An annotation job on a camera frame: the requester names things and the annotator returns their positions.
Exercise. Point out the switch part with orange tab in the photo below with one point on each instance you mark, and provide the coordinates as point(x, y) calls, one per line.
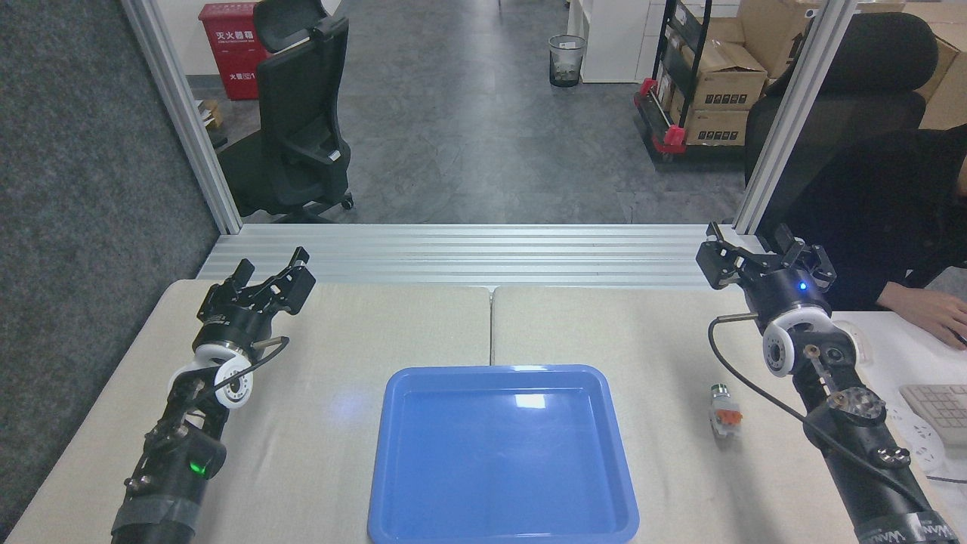
point(725, 414)

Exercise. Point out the white cabinet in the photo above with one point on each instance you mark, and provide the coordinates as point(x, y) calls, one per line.
point(612, 38)

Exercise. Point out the black mesh waste bin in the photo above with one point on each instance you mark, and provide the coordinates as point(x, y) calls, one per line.
point(567, 60)

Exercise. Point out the red fire extinguisher box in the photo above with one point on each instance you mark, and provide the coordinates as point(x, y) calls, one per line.
point(230, 53)

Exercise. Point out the person's hand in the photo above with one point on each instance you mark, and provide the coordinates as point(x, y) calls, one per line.
point(933, 313)

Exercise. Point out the beige cloth table mat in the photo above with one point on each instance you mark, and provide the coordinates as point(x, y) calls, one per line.
point(302, 423)
point(680, 340)

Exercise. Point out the blue plastic tray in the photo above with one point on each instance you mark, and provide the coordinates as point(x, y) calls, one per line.
point(502, 461)

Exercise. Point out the white power strip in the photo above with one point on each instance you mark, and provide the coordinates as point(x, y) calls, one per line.
point(918, 442)

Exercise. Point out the silver aluminium rail frame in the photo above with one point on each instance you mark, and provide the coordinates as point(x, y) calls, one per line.
point(483, 257)

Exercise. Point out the white computer mouse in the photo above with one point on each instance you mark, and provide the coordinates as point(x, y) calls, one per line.
point(860, 340)

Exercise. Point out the black cart with red corners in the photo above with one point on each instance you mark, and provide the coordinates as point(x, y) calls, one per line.
point(668, 140)

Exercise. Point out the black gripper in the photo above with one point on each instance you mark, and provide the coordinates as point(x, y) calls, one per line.
point(236, 321)
point(786, 293)

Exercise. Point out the black high-back office chair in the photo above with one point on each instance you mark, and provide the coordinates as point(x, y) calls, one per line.
point(861, 83)

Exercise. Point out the white keyboard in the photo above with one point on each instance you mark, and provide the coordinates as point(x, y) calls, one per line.
point(940, 412)

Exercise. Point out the small cardboard box on cart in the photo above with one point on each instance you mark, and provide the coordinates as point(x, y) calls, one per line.
point(714, 127)

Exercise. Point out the black office chair with armrests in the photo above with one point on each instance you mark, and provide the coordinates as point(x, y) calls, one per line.
point(302, 121)

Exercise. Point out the silver aluminium post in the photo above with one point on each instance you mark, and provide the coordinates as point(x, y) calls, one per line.
point(793, 113)
point(185, 113)

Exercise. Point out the person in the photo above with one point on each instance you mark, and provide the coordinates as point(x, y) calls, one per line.
point(876, 219)

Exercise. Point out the large cardboard box on cart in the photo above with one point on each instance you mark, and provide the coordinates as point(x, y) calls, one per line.
point(725, 79)

